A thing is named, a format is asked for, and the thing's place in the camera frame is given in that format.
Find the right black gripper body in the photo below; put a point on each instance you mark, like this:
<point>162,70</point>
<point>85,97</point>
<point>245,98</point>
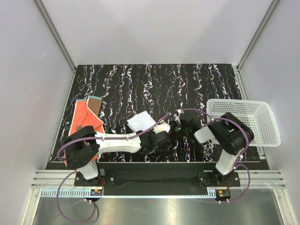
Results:
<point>177,130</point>

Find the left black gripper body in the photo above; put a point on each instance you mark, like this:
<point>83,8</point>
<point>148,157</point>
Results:
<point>151,132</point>

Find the white towel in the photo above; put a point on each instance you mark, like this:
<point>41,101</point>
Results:
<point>140,122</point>

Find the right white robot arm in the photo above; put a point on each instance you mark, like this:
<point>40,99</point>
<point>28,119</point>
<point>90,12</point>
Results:
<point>231,134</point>

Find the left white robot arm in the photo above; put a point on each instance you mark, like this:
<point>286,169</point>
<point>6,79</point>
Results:
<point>109,143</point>

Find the orange brown towel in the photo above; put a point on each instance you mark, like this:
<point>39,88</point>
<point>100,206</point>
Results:
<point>85,123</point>

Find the white plastic basket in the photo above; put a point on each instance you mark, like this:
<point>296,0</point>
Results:
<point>257,115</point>

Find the white cable duct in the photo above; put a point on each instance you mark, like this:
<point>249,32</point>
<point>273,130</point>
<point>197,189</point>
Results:
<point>115,193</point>

